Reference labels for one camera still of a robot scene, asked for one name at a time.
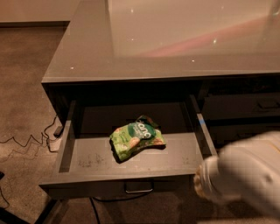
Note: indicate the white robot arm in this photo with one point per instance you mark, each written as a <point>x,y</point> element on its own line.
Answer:
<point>247,170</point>

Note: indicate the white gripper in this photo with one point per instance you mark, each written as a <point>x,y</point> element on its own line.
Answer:
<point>210,181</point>

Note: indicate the grey drawer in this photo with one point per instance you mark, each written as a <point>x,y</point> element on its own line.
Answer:
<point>230,133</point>
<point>234,106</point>
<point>87,167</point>

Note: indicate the black power adapter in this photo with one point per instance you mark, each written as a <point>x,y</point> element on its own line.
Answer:
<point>58,131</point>

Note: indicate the black stand leg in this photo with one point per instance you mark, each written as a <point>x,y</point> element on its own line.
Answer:
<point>21,194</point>

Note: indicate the green snack bag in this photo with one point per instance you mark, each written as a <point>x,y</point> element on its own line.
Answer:
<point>136,136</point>

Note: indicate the grey drawer cabinet with glass top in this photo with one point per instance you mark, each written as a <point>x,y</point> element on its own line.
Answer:
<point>122,52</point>

